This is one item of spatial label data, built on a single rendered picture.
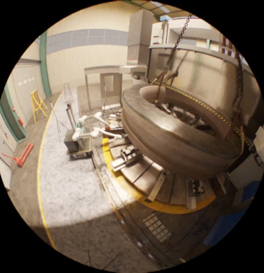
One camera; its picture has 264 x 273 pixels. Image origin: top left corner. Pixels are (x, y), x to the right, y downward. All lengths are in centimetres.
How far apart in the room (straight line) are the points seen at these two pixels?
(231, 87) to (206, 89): 117
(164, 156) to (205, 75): 367
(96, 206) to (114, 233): 89
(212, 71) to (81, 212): 631
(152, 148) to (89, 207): 226
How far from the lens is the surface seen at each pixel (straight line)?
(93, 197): 278
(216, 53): 446
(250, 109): 430
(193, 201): 280
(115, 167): 250
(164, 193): 256
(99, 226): 276
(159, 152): 198
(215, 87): 428
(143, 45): 515
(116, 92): 598
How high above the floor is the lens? 264
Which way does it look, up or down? 43 degrees down
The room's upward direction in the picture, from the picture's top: 6 degrees clockwise
